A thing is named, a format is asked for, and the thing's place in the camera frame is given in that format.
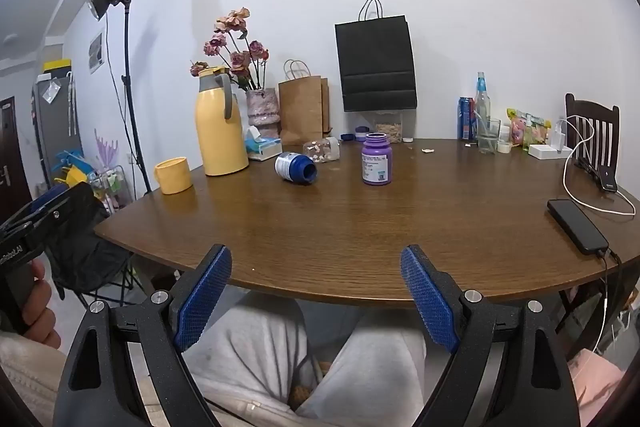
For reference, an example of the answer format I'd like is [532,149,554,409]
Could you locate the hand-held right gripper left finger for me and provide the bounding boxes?
[52,244,233,427]

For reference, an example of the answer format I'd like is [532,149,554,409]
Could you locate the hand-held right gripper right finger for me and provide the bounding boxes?
[400,245,583,427]

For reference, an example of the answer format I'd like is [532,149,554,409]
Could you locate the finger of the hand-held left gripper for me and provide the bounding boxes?
[34,181,110,254]
[30,185,71,215]

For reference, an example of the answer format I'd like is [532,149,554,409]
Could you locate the yellow cup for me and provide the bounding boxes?
[153,158,193,195]

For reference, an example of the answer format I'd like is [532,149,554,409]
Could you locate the person's left forearm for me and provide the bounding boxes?
[0,331,65,427]

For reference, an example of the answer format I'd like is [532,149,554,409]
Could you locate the person's left hand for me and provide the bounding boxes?
[20,259,62,351]

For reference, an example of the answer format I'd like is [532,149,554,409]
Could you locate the blue yellow toy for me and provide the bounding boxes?
[51,149,97,188]

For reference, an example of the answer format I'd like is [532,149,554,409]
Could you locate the black folding chair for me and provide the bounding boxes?
[47,202,136,308]

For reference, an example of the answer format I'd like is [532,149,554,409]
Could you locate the dark door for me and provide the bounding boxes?
[0,96,33,220]

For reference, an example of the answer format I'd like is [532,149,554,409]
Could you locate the purple coral decoration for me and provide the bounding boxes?
[94,129,122,168]

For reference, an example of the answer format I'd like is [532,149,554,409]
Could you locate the grey refrigerator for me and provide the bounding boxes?
[32,76,84,188]

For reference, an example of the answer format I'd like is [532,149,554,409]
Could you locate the person's grey trouser legs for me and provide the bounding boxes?
[182,292,461,427]

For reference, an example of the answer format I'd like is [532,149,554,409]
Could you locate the purple bottle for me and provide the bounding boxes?
[361,132,394,186]

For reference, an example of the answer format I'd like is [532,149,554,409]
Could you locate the black smartphone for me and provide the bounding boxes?
[546,199,610,256]

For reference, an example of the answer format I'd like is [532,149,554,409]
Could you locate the blue white bottle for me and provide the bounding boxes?
[274,151,319,184]

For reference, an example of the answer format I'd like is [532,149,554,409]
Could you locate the blue tissue box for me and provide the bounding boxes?
[243,126,284,162]

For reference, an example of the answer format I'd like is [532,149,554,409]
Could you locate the yellow thermos jug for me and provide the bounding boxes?
[195,66,250,177]

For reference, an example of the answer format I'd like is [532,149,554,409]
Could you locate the clear drinking glass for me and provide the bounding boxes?
[477,118,502,154]

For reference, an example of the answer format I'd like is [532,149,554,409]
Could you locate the clear snack container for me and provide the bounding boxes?
[372,110,416,144]

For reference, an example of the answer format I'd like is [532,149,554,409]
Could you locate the blue drink can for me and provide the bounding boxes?
[457,96,476,141]

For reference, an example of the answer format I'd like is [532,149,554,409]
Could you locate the clear plastic jar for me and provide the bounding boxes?
[302,135,342,164]

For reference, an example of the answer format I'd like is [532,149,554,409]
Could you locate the pink cloth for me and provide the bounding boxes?
[566,351,627,427]

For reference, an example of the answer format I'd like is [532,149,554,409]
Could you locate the white charger box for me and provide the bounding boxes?
[528,143,574,162]

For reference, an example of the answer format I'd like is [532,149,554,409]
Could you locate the colourful snack packets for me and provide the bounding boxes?
[506,108,552,151]

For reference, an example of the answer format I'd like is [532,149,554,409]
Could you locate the clear glass bottle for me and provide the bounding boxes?
[473,71,494,144]

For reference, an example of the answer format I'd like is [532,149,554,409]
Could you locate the pink textured vase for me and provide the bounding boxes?
[245,87,279,128]

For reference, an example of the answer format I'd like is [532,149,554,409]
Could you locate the white power adapter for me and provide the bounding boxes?
[549,121,569,150]

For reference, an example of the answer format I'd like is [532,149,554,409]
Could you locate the black phone stand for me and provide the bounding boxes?
[574,156,620,193]

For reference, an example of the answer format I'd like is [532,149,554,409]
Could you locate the brown paper bag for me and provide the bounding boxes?
[278,59,331,147]

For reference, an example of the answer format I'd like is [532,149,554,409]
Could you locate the dried pink flowers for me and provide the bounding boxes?
[189,7,270,92]

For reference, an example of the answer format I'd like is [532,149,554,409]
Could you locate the dark wooden chair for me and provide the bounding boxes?
[564,92,621,188]

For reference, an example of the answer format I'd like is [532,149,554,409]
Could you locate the black paper bag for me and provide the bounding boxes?
[334,0,419,113]

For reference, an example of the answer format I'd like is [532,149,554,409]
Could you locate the wire storage rack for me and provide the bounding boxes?
[91,165,135,214]

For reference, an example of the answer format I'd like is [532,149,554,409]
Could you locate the wall poster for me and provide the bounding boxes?
[88,31,106,74]

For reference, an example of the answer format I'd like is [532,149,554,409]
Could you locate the thin phone cable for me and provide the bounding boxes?
[592,247,626,358]

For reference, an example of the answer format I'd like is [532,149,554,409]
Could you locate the white charging cable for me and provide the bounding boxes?
[555,114,637,218]

